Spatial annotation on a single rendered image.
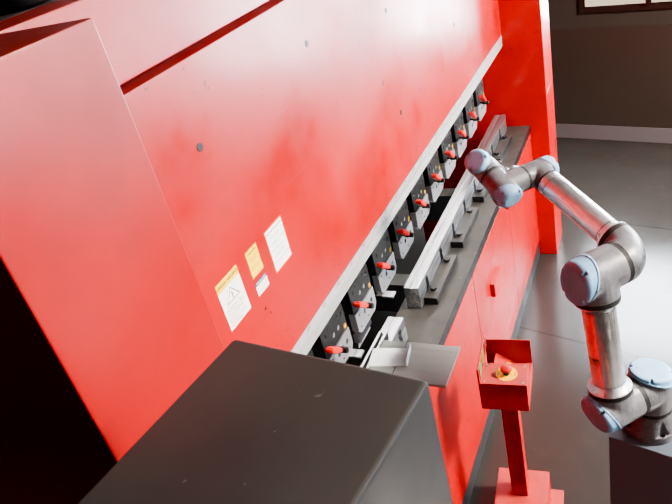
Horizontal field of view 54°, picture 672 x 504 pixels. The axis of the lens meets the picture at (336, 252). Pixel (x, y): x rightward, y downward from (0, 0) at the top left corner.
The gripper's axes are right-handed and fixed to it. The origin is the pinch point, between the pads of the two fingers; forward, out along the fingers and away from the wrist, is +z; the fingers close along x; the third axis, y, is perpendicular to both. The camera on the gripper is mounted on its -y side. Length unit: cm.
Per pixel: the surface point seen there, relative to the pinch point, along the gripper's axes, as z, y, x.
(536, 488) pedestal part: 65, 54, -89
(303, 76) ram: -91, -18, -8
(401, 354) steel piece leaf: -19, 14, -63
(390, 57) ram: -40, -44, 11
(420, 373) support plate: -23, 25, -62
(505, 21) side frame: 96, -113, 70
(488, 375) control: 12, 29, -56
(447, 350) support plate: -14, 23, -53
